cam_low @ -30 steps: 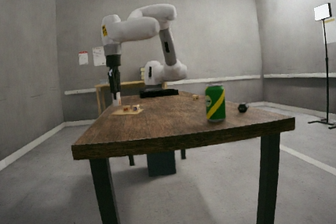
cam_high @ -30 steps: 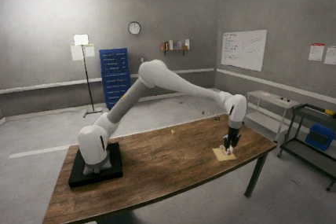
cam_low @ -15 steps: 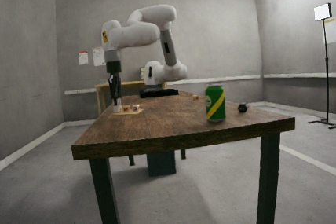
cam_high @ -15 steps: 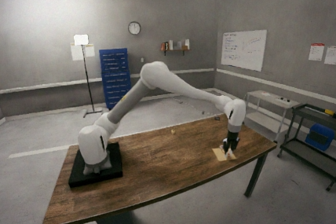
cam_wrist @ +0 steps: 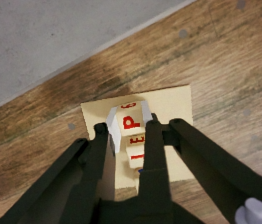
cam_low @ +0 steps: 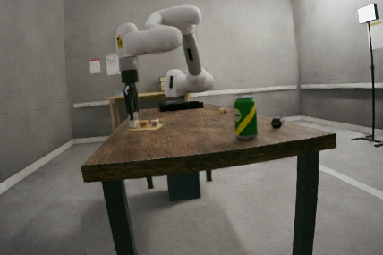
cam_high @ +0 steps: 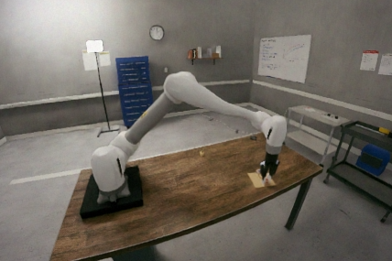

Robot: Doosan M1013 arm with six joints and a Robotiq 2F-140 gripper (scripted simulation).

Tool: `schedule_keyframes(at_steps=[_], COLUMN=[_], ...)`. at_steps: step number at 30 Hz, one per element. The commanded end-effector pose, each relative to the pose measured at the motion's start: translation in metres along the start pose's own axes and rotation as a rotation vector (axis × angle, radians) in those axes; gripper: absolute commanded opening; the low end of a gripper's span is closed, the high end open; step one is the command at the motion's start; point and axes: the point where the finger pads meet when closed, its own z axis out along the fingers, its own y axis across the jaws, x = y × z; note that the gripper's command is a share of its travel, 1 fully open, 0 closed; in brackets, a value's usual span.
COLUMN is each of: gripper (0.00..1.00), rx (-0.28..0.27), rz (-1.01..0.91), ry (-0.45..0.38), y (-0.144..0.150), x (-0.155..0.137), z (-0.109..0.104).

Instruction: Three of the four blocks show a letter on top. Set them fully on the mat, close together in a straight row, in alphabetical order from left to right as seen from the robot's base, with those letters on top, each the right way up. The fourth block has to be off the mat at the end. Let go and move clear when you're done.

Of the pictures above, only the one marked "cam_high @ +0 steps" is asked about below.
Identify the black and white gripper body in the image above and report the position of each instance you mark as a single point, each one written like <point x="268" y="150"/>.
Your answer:
<point x="270" y="158"/>

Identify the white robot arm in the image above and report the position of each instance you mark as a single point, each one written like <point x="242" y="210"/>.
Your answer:
<point x="108" y="165"/>

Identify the beige square mat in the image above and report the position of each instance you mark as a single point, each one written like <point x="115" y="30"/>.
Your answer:
<point x="257" y="182"/>

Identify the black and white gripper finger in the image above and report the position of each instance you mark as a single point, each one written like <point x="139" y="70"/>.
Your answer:
<point x="262" y="171"/>
<point x="271" y="172"/>

